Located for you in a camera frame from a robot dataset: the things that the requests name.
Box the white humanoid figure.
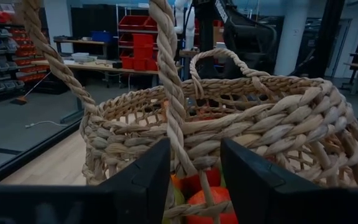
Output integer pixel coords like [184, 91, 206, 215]
[173, 0, 196, 50]

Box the black aluminium table frame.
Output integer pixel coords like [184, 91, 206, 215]
[0, 116, 85, 185]

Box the blue plastic bin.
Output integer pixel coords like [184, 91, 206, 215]
[91, 30, 114, 44]

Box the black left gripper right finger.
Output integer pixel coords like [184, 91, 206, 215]
[220, 138, 326, 224]

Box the white floor cable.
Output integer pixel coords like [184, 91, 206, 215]
[24, 119, 70, 129]

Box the woven straw basket with handles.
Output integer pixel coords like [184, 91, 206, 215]
[20, 0, 358, 224]

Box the red plastic bin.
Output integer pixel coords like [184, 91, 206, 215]
[132, 33, 154, 60]
[119, 15, 150, 31]
[134, 58, 158, 72]
[121, 57, 135, 70]

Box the red apple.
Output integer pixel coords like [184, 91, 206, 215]
[185, 185, 239, 224]

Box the long wooden workbench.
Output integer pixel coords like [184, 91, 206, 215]
[31, 58, 183, 90]

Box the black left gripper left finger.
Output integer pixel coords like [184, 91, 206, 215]
[99, 138, 172, 224]

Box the red orange bell pepper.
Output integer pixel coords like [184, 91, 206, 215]
[170, 167, 223, 200]

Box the metal storage rack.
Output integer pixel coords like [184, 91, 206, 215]
[116, 3, 167, 72]

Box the broom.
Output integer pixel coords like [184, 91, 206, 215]
[10, 70, 53, 106]

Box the clear plastic container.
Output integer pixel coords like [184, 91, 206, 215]
[71, 52, 98, 63]

